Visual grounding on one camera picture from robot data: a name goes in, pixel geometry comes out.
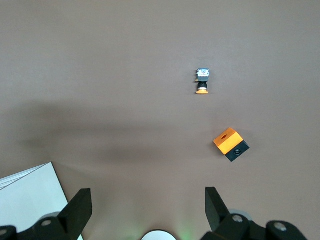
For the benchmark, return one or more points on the orange and black button box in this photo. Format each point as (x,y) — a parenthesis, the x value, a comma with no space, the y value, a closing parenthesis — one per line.
(227,143)

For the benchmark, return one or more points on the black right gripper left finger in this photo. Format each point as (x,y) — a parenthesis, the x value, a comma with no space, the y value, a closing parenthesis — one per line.
(77,212)

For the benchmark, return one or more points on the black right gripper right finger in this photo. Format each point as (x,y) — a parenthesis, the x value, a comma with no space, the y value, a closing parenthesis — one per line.
(215,212)

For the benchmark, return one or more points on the brown table mat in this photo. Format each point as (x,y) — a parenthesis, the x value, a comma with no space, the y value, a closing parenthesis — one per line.
(125,62)

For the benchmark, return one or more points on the orange push button switch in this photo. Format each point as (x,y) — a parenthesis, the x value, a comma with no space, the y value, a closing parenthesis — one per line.
(203,80)

